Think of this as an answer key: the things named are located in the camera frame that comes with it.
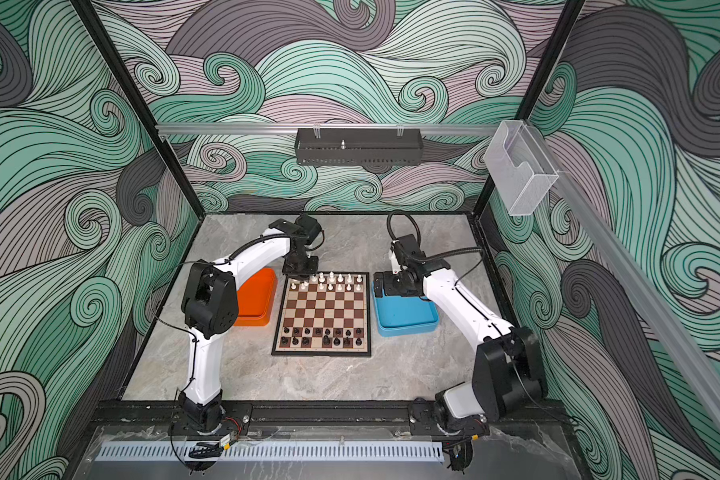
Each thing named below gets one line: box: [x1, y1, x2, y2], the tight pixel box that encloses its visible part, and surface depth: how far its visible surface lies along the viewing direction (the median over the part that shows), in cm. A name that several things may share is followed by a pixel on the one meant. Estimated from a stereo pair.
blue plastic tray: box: [372, 281, 440, 337], surface depth 90 cm
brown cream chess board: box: [271, 272, 372, 357], surface depth 92 cm
